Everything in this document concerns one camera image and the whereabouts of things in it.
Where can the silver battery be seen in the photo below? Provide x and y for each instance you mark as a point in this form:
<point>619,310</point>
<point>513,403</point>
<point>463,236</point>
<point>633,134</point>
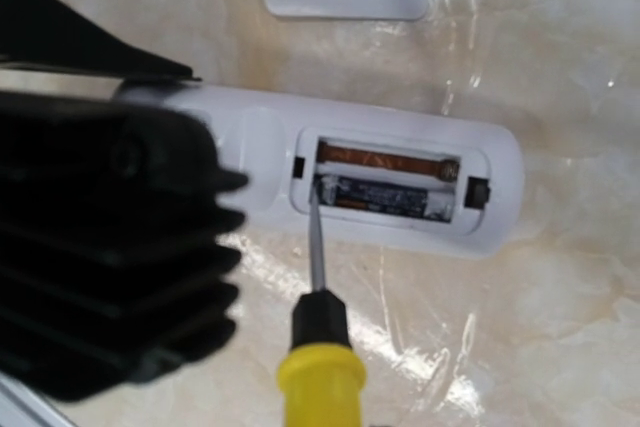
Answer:
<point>385,198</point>

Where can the white remote control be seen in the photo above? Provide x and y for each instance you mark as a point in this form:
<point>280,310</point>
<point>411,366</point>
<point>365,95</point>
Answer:
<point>282,141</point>

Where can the front aluminium rail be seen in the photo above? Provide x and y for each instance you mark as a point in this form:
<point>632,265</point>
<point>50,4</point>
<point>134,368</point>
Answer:
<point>22,407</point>

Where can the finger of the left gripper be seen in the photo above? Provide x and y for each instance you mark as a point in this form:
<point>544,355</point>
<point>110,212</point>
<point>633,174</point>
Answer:
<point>49,36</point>

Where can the yellow handled screwdriver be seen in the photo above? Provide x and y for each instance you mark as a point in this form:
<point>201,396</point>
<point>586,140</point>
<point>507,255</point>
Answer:
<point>321,378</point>

